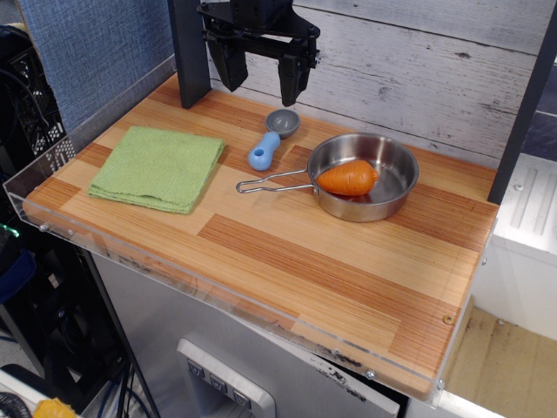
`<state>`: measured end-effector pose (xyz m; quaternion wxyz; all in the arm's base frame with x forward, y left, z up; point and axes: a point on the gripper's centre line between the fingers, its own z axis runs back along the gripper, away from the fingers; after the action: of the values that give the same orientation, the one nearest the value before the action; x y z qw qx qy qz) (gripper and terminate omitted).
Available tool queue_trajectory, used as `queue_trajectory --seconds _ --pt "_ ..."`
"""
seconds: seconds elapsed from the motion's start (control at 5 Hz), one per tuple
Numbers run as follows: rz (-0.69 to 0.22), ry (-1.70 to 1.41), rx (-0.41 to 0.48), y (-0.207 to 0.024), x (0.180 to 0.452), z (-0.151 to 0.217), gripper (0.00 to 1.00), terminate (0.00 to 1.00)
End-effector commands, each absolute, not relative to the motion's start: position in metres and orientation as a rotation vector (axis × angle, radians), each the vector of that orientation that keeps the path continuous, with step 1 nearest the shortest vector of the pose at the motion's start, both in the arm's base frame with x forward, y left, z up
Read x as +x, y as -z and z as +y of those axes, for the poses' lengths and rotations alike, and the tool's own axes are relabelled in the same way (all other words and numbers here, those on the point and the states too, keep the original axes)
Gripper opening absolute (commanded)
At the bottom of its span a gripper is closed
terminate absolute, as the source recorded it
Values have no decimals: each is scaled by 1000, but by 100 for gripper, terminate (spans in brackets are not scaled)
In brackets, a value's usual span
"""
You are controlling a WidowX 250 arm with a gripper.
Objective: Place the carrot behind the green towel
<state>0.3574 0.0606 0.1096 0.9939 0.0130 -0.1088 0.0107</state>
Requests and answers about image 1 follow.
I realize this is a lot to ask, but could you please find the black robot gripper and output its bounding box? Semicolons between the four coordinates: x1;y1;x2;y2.
198;1;320;107

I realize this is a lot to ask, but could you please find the orange toy carrot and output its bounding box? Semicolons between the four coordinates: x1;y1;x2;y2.
316;159;379;197

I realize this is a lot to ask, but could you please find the stainless steel pan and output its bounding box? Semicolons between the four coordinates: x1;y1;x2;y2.
236;132;419;222

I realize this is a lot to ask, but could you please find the green folded towel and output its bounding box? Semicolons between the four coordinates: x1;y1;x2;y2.
88;126;225;214

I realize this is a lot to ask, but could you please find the blue grey measuring scoop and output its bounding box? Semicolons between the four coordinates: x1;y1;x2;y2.
248;109;300;171

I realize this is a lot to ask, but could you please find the clear acrylic table guard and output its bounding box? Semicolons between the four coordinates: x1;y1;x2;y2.
8;78;497;401

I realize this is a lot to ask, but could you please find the black plastic crate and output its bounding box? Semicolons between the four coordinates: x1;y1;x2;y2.
1;24;65;178

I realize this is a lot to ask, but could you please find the stainless steel cabinet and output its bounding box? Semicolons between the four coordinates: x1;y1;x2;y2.
92;255;408;417

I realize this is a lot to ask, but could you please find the white metal box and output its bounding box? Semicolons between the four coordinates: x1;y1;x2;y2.
471;154;556;340

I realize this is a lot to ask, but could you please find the black vertical post right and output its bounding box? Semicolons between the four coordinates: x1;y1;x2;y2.
487;1;556;205

